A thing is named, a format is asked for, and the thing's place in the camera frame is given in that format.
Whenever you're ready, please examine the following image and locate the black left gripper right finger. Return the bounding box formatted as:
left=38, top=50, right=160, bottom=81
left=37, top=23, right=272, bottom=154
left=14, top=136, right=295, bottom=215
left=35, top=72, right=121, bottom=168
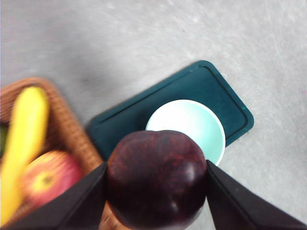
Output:
left=206, top=160, right=307, bottom=230

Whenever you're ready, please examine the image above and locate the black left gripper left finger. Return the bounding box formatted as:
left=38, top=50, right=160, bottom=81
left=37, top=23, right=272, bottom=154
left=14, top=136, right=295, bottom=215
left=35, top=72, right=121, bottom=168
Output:
left=9, top=162, right=107, bottom=230

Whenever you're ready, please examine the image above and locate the dark purple plum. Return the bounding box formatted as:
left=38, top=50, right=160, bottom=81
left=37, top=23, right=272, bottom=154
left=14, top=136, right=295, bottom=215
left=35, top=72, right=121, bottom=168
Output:
left=105, top=130, right=209, bottom=230

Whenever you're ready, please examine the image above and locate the teal ribbed bowl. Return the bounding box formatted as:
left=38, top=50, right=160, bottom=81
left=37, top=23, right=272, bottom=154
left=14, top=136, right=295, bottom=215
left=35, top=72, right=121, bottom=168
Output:
left=145, top=99, right=226, bottom=166

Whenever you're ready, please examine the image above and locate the red apple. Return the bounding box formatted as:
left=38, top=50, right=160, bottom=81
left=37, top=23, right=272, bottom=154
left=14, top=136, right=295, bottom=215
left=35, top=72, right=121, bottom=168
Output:
left=21, top=150, right=83, bottom=209

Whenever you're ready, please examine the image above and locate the brown wicker basket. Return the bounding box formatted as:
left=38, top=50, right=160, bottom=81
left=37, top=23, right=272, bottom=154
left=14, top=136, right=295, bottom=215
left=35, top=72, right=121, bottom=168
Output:
left=0, top=77, right=130, bottom=230

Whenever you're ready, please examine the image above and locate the yellow banana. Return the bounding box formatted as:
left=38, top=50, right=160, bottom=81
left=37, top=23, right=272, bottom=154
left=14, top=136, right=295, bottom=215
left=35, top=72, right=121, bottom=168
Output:
left=0, top=86, right=50, bottom=226

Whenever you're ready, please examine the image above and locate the green avocado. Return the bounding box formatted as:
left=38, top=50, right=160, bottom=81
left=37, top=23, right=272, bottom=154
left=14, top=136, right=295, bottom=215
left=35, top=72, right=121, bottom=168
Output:
left=0, top=123, right=9, bottom=156

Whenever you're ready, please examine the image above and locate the dark rectangular tray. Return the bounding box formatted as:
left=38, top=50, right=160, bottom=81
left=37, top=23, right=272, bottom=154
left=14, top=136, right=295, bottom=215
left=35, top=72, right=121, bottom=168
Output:
left=87, top=59, right=255, bottom=161

